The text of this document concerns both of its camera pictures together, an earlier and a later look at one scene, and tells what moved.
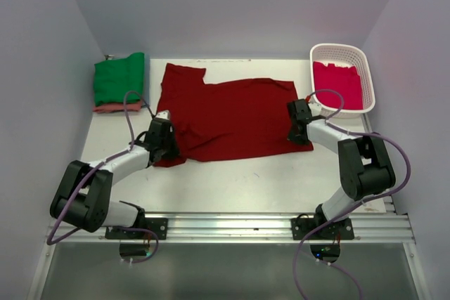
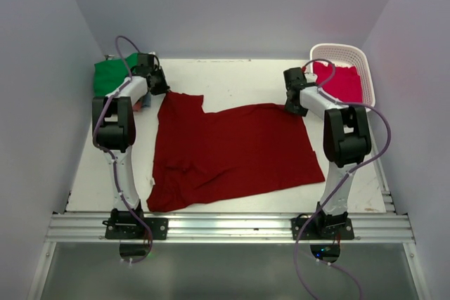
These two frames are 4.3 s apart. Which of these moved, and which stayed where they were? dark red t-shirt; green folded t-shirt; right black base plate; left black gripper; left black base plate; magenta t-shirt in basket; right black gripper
Moved: right black gripper; left black gripper; dark red t-shirt
Stayed: right black base plate; left black base plate; magenta t-shirt in basket; green folded t-shirt
